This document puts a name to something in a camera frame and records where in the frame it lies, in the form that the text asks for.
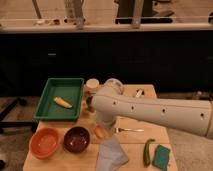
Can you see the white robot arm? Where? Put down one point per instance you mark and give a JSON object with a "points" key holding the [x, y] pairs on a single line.
{"points": [[192, 116]]}

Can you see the orange bowl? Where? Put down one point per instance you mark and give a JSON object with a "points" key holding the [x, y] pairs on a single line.
{"points": [[44, 143]]}

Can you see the grey blue cloth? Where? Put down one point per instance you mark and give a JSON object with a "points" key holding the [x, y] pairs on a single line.
{"points": [[111, 156]]}

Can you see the yellow corn piece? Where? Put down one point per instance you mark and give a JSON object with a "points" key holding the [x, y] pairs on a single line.
{"points": [[61, 102]]}

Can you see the green plastic tray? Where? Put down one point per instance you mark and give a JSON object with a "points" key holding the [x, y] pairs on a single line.
{"points": [[70, 89]]}

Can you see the small metal cup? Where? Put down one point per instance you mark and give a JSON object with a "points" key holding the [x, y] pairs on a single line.
{"points": [[88, 102]]}

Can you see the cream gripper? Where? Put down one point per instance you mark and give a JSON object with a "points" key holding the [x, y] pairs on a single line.
{"points": [[107, 132]]}

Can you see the teal sponge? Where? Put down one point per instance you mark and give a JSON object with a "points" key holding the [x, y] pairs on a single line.
{"points": [[161, 157]]}

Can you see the red yellow apple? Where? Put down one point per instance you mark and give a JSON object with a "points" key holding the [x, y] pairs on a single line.
{"points": [[99, 132]]}

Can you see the white lidded jar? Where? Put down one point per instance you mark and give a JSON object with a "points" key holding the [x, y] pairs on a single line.
{"points": [[92, 85]]}

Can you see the purple bowl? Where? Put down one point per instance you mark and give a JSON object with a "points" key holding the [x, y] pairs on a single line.
{"points": [[76, 139]]}

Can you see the black chair base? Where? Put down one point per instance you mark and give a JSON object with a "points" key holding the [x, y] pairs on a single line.
{"points": [[8, 119]]}

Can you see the green chili pepper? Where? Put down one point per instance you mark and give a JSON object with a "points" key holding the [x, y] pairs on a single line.
{"points": [[146, 152]]}

